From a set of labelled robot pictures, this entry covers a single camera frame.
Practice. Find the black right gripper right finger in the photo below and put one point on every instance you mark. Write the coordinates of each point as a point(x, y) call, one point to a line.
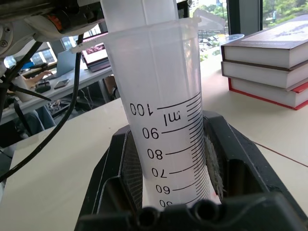
point(240, 154)

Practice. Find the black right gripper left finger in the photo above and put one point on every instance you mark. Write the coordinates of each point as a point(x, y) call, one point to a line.
point(113, 168)

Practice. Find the translucent plastic measuring cylinder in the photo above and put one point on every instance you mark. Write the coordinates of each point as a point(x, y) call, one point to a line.
point(156, 72)

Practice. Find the red cover thick book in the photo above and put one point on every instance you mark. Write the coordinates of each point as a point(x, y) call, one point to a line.
point(264, 92)

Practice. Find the dark brown cover book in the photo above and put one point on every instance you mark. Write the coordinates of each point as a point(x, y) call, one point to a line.
point(260, 73)

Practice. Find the white office desk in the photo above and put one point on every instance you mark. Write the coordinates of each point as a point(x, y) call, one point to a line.
point(93, 77)

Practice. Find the black smartphone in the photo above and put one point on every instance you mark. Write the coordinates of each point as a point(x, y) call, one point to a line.
point(61, 83)

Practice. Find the small black pouch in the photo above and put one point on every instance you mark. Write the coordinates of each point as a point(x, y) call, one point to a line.
point(42, 87)

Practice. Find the brown cover thick book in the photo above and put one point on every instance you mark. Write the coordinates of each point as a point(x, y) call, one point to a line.
point(269, 45)

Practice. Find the laptop with pink screen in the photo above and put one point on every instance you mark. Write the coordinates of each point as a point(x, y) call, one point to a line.
point(96, 56)

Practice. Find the grey open laptop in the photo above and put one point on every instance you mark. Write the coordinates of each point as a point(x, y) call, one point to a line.
point(63, 62)

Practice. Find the seated person at desk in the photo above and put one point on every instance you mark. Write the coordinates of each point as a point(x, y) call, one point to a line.
point(36, 80)

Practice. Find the dark window frame post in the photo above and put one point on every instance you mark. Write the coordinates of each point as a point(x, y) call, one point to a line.
point(244, 16)

